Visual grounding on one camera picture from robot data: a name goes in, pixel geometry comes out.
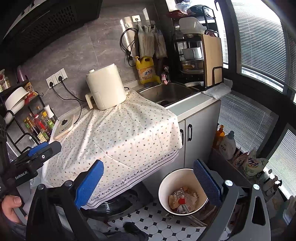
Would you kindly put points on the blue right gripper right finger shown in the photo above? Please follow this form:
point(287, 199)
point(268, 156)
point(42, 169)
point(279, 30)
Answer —
point(212, 190)

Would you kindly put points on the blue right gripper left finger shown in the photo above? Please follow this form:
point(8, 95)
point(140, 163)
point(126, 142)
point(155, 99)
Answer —
point(86, 182)

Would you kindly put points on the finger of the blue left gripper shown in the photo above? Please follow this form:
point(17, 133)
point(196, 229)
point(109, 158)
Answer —
point(34, 150)

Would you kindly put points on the blue white box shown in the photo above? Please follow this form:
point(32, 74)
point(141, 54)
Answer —
point(187, 208)

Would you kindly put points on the foil snack wrapper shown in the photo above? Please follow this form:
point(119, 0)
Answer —
point(179, 194)

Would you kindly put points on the white round trash bin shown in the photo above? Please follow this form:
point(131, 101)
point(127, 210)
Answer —
point(176, 180)

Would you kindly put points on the person's left hand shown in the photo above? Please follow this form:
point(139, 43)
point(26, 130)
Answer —
point(9, 203)

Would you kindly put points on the black spice rack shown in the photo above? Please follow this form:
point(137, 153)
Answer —
point(18, 135)

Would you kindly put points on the red small packet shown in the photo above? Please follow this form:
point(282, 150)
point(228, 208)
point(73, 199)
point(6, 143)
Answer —
point(181, 201)

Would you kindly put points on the cream induction cooker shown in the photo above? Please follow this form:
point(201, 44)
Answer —
point(63, 126)

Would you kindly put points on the white laundry detergent bottle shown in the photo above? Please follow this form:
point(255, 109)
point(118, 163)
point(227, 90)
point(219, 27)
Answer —
point(227, 146)

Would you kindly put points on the grey cabinet left door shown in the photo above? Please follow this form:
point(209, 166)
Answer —
point(181, 156)

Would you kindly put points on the grey cabinet door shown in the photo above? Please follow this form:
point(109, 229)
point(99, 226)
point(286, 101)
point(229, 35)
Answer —
point(200, 132)
point(181, 156)

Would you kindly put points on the green white detergent pouch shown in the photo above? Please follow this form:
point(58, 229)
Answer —
point(253, 165)

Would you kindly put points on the white bowl on rack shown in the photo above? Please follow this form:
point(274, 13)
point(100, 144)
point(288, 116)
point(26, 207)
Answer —
point(18, 95)

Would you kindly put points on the orange bottle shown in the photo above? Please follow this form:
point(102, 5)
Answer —
point(219, 135)

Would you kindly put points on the grey cabinet right door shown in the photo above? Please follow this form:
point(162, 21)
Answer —
point(200, 132)

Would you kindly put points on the floral white tablecloth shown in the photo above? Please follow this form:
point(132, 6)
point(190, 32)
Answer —
point(133, 140)

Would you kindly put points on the cream air fryer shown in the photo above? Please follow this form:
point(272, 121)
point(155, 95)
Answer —
point(106, 87)

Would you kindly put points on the white cloth on counter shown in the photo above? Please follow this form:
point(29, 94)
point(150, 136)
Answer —
point(220, 90)

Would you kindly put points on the stainless steel sink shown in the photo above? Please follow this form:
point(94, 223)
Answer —
point(167, 94)

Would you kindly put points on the pink small figurine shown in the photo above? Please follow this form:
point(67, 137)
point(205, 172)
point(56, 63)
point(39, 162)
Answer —
point(165, 79)

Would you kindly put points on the yellow detergent jug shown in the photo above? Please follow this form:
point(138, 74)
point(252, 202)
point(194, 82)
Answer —
point(146, 70)

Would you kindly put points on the wooden cutting board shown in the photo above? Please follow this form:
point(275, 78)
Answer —
point(213, 60)

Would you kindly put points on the hanging plastic bags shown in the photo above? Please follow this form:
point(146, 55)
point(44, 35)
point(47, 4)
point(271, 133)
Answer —
point(151, 42)

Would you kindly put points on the black dish rack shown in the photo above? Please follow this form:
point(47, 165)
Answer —
point(196, 21)

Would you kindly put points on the white wall socket pair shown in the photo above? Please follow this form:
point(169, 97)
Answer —
point(56, 78)

